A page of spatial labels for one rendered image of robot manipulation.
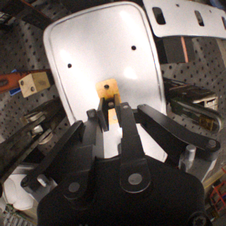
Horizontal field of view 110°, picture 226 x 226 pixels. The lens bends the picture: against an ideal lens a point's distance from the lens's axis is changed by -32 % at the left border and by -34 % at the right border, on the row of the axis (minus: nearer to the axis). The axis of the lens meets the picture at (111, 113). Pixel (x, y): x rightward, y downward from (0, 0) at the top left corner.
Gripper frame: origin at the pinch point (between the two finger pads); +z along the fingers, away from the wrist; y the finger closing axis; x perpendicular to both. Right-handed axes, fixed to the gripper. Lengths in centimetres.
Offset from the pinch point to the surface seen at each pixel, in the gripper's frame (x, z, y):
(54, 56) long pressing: 12.0, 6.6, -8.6
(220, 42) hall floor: 24, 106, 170
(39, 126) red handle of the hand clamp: 0.5, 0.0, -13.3
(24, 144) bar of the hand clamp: -0.4, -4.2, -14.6
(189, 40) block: 9.6, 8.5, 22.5
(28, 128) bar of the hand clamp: 1.6, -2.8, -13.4
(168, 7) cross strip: 17.5, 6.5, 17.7
